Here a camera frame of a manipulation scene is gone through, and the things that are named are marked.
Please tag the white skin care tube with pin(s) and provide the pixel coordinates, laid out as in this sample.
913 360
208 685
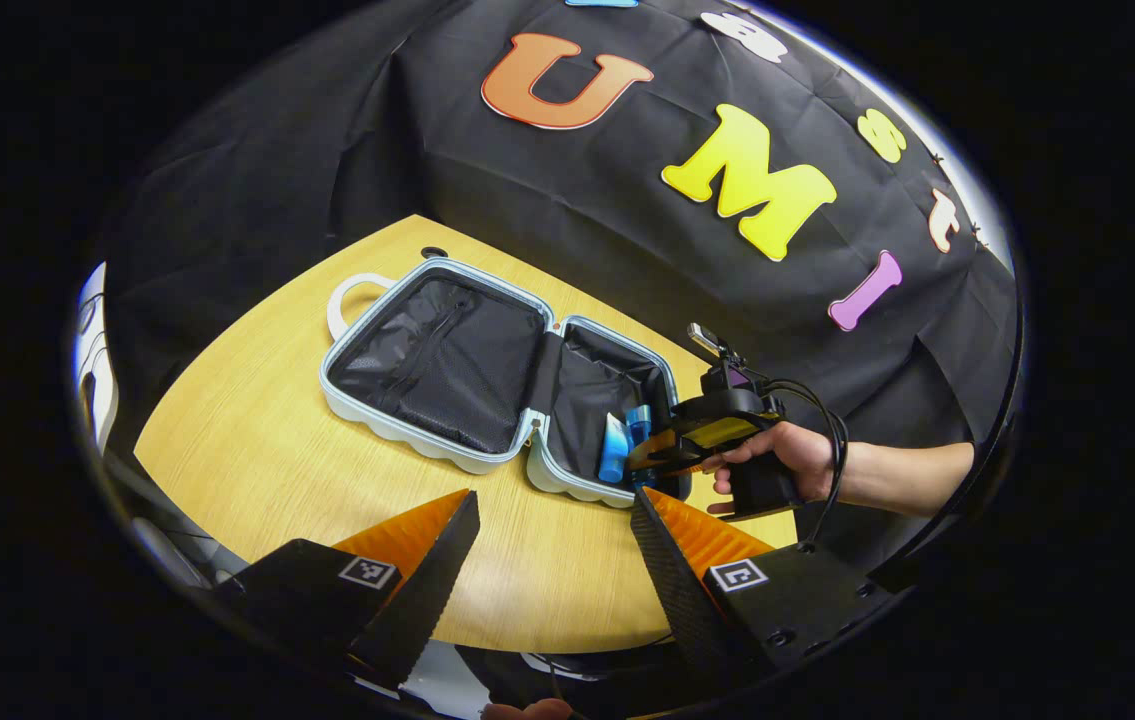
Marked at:
614 455

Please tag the light blue suitcase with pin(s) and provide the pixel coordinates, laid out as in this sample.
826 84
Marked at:
447 370

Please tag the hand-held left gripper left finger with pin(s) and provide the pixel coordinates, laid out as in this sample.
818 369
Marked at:
432 590

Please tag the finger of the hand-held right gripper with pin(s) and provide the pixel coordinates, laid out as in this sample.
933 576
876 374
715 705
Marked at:
662 450
687 470

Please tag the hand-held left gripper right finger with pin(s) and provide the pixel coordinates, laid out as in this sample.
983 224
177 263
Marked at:
682 600

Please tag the teal bottle with blue cap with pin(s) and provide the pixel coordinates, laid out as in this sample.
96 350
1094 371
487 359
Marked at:
638 420

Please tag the black backdrop cloth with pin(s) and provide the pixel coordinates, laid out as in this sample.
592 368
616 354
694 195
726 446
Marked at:
327 150

